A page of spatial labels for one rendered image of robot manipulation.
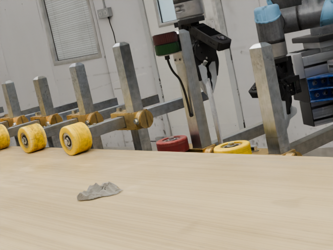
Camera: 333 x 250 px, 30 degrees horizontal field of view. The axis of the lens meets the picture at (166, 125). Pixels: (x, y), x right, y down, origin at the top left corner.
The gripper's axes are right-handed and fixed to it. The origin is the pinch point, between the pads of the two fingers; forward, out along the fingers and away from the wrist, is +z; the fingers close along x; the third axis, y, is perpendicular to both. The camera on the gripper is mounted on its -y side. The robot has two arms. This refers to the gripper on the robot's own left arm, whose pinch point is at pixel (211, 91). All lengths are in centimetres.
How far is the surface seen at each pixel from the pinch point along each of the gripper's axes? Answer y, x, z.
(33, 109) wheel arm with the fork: 123, -11, 4
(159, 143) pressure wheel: -0.1, 20.6, 8.3
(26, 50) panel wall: 539, -232, -25
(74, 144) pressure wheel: 21.3, 31.8, 5.7
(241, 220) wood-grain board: -60, 55, 9
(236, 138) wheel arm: -1.8, -4.2, 14.0
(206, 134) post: -6.1, 10.2, 8.9
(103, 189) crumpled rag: -23, 53, 8
